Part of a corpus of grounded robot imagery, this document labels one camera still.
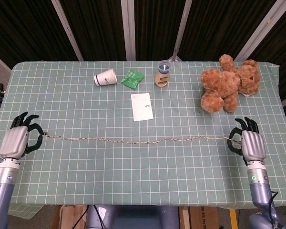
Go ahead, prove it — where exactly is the brown teddy bear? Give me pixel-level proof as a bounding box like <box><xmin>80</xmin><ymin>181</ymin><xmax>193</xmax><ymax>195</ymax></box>
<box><xmin>199</xmin><ymin>54</ymin><xmax>262</xmax><ymax>113</ymax></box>

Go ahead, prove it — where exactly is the small beige drink bottle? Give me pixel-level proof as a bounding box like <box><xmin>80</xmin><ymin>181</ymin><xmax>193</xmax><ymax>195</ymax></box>
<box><xmin>154</xmin><ymin>60</ymin><xmax>172</xmax><ymax>88</ymax></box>

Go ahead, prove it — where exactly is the white paper cup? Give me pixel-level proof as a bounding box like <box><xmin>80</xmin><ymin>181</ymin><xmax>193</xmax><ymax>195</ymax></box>
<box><xmin>93</xmin><ymin>68</ymin><xmax>118</xmax><ymax>87</ymax></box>

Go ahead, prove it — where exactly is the green snack packet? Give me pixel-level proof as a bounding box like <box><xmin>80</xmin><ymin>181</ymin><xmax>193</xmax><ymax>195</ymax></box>
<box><xmin>120</xmin><ymin>68</ymin><xmax>144</xmax><ymax>90</ymax></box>

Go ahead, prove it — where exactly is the black curtain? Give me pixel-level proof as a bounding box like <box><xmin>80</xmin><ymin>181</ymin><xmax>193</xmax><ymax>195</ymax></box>
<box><xmin>0</xmin><ymin>0</ymin><xmax>286</xmax><ymax>102</ymax></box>

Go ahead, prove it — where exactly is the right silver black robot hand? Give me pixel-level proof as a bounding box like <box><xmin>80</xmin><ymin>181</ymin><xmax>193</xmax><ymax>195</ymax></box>
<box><xmin>226</xmin><ymin>116</ymin><xmax>267</xmax><ymax>167</ymax></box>

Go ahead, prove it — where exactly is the beige braided rope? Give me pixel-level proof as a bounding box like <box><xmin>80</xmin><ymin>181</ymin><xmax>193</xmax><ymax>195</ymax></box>
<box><xmin>41</xmin><ymin>133</ymin><xmax>241</xmax><ymax>146</ymax></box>

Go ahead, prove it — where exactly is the brown cardboard box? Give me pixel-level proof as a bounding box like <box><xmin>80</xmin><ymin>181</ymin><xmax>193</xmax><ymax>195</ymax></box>
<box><xmin>188</xmin><ymin>206</ymin><xmax>231</xmax><ymax>229</ymax></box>

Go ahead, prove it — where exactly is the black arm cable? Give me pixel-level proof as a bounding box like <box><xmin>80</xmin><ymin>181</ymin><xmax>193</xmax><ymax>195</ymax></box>
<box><xmin>266</xmin><ymin>190</ymin><xmax>280</xmax><ymax>217</ymax></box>

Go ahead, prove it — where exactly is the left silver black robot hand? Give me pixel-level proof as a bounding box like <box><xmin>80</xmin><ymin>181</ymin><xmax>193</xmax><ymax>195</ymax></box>
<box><xmin>0</xmin><ymin>112</ymin><xmax>44</xmax><ymax>159</ymax></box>

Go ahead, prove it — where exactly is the green checked tablecloth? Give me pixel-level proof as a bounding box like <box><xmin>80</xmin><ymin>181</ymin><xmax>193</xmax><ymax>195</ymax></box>
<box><xmin>0</xmin><ymin>61</ymin><xmax>286</xmax><ymax>213</ymax></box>

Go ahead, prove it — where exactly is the light wooden board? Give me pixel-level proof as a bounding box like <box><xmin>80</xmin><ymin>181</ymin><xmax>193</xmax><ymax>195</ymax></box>
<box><xmin>180</xmin><ymin>206</ymin><xmax>190</xmax><ymax>229</ymax></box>

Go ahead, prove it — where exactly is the white paper card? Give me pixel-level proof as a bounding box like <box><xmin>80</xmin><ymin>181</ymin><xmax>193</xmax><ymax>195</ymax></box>
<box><xmin>131</xmin><ymin>93</ymin><xmax>154</xmax><ymax>122</ymax></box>

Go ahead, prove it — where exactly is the blue-grey robot torso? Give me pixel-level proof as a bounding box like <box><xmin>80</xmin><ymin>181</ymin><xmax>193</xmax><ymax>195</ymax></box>
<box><xmin>85</xmin><ymin>204</ymin><xmax>182</xmax><ymax>229</ymax></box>

